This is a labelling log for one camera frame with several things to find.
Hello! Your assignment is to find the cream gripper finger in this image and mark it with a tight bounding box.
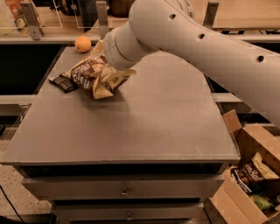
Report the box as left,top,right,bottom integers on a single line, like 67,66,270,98
101,69,136,84
93,82,113,100

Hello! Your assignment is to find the brown chip bag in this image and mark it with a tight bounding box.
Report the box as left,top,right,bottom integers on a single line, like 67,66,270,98
65,40,137,101

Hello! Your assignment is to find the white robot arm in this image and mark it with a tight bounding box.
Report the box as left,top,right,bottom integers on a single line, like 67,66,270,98
103,0,280,127

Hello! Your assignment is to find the rxbar chocolate bar wrapper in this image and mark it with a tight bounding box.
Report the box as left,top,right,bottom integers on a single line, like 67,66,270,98
49,73,78,93

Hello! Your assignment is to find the brown bag on counter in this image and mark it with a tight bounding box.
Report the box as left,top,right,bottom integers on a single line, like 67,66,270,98
108,0,135,18

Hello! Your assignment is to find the chip bag in box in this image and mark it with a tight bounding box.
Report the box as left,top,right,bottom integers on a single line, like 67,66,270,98
230,152,279,194

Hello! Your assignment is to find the green snack bag in box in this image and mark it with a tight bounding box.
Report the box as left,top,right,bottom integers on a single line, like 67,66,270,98
250,194,273,211

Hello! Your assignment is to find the orange fruit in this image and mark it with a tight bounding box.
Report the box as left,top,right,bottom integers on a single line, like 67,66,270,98
74,36,91,53

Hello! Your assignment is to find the upper metal drawer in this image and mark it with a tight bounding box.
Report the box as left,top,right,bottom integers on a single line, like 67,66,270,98
22,174,224,200

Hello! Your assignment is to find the metal drawer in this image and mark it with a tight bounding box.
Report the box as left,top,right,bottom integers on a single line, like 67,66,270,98
22,174,224,200
52,203,204,221

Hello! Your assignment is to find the colourful snack package behind glass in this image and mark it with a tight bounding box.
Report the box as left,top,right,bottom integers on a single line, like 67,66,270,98
4,0,45,30

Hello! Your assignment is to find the lower metal drawer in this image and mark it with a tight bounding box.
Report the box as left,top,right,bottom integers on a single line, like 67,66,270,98
52,203,204,221

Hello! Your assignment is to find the cardboard box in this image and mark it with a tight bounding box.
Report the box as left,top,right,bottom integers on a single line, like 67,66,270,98
210,110,280,224

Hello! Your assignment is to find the middle metal bracket post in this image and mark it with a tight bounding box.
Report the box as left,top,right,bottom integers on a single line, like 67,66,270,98
95,0,109,39

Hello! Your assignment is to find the metal bracket post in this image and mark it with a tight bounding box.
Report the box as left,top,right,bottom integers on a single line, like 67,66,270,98
20,1,43,40
95,0,109,39
203,1,219,29

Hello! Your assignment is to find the left metal bracket post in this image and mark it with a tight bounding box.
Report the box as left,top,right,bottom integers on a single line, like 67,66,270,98
20,1,43,40

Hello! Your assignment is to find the right metal bracket post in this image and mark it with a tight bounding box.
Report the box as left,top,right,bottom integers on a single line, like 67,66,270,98
203,1,219,29

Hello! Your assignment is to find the black floor cable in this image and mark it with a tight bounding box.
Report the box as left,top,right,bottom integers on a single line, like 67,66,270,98
0,185,26,224

